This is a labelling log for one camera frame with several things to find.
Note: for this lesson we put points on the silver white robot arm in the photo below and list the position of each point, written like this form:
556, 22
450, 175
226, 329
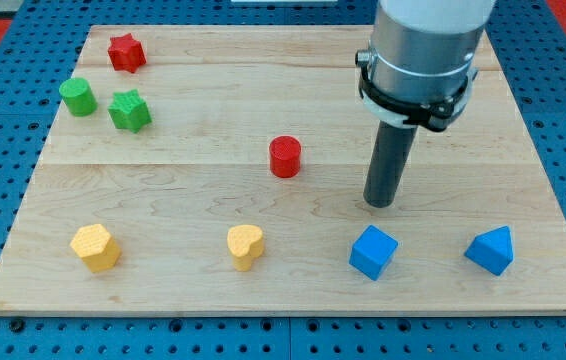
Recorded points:
417, 69

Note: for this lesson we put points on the green star block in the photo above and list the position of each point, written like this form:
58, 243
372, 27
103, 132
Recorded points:
129, 111

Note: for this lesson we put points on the yellow heart block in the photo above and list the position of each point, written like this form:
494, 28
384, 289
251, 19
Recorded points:
245, 243

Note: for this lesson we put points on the green cylinder block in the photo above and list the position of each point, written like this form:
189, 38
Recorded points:
77, 95

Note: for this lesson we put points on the light wooden board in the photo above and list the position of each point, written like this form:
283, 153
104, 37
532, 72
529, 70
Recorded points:
218, 95

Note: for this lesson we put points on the blue cube block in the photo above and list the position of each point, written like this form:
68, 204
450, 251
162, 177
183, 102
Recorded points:
372, 252

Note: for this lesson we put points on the blue triangle block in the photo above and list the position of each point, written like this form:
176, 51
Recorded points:
492, 250

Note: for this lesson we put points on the red star block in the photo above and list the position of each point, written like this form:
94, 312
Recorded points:
126, 53

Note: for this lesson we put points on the yellow hexagon block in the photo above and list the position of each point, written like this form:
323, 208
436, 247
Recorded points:
96, 247

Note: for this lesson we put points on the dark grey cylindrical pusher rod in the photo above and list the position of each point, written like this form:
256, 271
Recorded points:
389, 156

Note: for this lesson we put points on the red cylinder block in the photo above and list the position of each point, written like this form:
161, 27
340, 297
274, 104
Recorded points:
285, 156

